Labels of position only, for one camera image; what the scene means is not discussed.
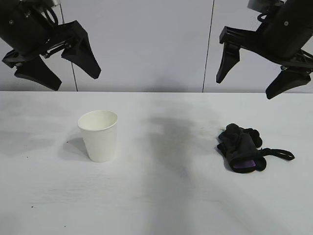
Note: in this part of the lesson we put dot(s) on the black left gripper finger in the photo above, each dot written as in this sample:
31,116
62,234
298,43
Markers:
84,57
36,74

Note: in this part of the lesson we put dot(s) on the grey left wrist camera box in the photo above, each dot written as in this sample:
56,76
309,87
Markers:
54,2

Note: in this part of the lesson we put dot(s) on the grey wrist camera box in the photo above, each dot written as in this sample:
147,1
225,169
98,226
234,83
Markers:
264,4
54,2

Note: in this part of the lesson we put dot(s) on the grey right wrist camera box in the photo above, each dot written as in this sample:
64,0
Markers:
264,4

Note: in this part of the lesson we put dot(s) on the white paper cup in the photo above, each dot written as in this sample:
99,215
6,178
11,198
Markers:
99,137

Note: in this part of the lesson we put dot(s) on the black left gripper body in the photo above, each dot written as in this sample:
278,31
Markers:
24,27

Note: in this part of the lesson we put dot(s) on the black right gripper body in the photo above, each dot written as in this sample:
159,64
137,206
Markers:
286,31

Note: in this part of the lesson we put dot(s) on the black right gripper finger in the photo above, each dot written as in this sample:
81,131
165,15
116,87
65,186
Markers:
286,84
228,61

